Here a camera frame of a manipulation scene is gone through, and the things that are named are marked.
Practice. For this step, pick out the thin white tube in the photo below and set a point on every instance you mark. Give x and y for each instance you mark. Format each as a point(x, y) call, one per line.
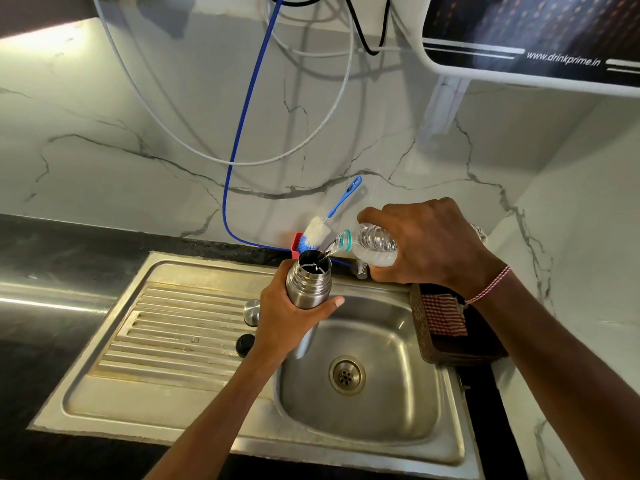
point(310, 53)

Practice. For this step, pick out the person's left forearm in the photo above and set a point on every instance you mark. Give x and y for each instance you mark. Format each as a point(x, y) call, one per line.
point(215, 419)

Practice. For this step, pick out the white water purifier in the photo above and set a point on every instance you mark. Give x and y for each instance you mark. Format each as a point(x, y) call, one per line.
point(525, 24)

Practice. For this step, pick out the clear plastic water bottle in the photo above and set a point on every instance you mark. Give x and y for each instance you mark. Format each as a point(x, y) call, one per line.
point(370, 244)

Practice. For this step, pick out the red plastic brush holder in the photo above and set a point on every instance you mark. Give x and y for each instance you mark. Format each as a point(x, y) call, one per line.
point(296, 244)

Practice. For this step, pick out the steel flask bottle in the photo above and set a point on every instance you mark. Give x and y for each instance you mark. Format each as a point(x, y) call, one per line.
point(309, 284)

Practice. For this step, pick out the person's right hand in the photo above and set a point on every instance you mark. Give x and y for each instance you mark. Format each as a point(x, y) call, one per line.
point(435, 244)

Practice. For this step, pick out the stainless steel sink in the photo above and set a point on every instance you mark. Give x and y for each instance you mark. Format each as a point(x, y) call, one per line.
point(150, 399)

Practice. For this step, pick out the red checkered cloth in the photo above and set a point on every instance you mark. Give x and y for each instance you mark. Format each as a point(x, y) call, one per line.
point(444, 314)

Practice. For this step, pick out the metal sink drain strainer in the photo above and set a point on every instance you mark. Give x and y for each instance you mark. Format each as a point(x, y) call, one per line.
point(347, 375)

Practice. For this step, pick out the chrome sink faucet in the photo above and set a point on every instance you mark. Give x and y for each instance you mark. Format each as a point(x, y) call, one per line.
point(361, 270)

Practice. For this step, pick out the person's left hand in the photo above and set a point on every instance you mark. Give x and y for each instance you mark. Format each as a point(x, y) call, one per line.
point(282, 324)

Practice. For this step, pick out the black flask stopper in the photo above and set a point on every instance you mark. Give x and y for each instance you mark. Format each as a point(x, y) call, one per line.
point(245, 345)

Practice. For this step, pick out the blue white bottle brush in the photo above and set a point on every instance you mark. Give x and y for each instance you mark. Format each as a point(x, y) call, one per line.
point(317, 229)

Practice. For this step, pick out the steel flask cup lid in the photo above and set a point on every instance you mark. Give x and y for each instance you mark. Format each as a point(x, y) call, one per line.
point(251, 313)

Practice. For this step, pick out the dark woven tray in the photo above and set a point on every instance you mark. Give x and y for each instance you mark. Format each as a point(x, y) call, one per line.
point(470, 349)

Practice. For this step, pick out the person's right forearm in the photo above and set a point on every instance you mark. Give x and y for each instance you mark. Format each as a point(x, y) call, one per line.
point(560, 364)

